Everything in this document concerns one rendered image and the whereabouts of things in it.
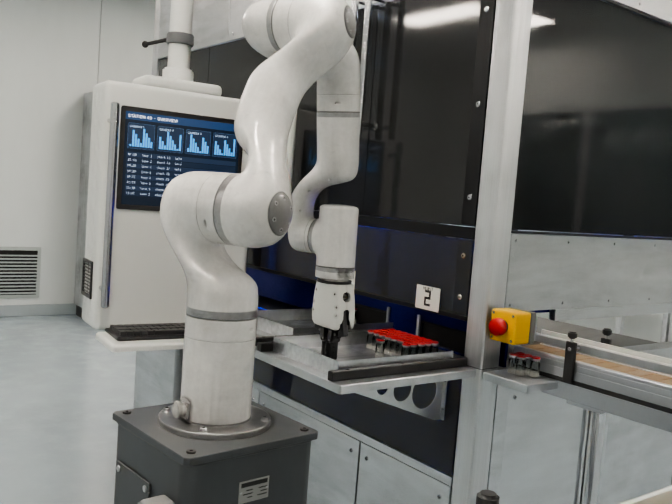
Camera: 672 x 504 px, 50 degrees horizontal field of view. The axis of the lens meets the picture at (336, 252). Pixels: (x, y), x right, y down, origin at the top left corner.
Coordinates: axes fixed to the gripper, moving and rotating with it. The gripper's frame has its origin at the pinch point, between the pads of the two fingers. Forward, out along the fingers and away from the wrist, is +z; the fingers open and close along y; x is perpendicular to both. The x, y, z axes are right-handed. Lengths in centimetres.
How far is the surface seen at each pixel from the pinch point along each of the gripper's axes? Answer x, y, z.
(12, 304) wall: -61, 543, 86
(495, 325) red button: -31.6, -18.6, -7.2
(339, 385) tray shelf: 4.9, -10.7, 4.5
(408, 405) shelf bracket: -23.5, -1.4, 14.9
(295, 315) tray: -27, 53, 4
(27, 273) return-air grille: -72, 542, 59
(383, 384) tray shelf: -6.4, -11.2, 5.4
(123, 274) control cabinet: 12, 90, -4
